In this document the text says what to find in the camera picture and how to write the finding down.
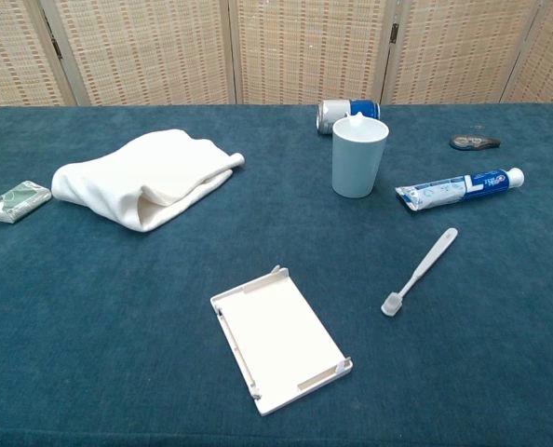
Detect blue silver drink can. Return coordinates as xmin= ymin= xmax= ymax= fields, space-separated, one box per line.
xmin=317 ymin=99 xmax=382 ymax=137

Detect folded white towel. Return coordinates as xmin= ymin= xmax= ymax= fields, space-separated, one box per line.
xmin=51 ymin=129 xmax=246 ymax=234

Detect blue white toothpaste tube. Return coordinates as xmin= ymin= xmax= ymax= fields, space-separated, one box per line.
xmin=394 ymin=167 xmax=525 ymax=213

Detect green wrapped soap bar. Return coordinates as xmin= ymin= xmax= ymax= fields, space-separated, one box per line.
xmin=0 ymin=180 xmax=53 ymax=226

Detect white rectangular plastic tray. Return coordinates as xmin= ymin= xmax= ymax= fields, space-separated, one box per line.
xmin=209 ymin=264 xmax=354 ymax=417

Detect blue table cloth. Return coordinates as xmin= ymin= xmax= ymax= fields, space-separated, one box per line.
xmin=0 ymin=102 xmax=553 ymax=447

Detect dark grey correction tape dispenser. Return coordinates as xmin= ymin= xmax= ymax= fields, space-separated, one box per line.
xmin=449 ymin=133 xmax=502 ymax=151

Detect white toothbrush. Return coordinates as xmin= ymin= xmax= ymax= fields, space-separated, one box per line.
xmin=380 ymin=227 xmax=459 ymax=319

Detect woven bamboo folding screen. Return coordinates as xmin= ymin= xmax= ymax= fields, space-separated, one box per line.
xmin=0 ymin=0 xmax=553 ymax=115

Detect white plastic cup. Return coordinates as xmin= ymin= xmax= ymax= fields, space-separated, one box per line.
xmin=330 ymin=113 xmax=390 ymax=199

